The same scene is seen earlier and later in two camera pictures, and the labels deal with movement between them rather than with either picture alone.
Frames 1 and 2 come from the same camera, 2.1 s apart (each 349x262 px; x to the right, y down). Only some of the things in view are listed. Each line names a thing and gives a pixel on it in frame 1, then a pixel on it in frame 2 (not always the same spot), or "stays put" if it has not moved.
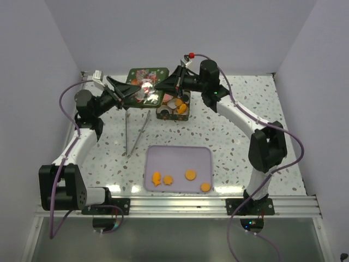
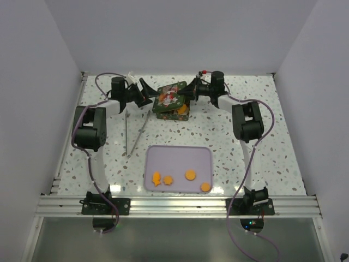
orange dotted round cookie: [190, 174] stays put
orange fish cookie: [182, 108] stays put
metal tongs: [128, 155] stays put
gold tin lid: [146, 78] → [167, 97]
